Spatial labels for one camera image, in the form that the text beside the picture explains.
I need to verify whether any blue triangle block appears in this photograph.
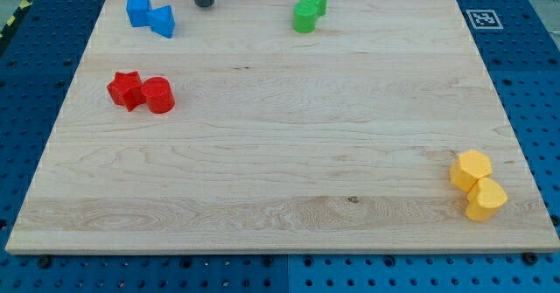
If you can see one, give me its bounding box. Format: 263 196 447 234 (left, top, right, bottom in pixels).
147 5 175 38

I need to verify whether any green cylinder block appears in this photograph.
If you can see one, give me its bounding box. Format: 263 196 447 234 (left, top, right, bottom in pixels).
292 1 318 33

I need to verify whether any red cylinder block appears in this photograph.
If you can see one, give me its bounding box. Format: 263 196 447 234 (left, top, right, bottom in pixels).
141 77 175 114

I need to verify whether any red star block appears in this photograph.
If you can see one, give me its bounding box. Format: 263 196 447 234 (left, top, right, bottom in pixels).
107 71 145 112

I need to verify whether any blue cube block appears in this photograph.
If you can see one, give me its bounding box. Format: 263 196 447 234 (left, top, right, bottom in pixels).
126 0 151 27

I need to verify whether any yellow hexagon block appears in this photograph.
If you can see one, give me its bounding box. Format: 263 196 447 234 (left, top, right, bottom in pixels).
449 150 493 192

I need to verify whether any yellow heart block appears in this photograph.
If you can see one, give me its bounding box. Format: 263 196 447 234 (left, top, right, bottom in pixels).
465 178 508 222

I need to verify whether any white fiducial marker tag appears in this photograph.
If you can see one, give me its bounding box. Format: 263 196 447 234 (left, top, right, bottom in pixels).
465 9 503 30

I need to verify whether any yellow black hazard tape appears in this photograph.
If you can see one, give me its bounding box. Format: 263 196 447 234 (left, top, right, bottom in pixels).
1 0 33 40

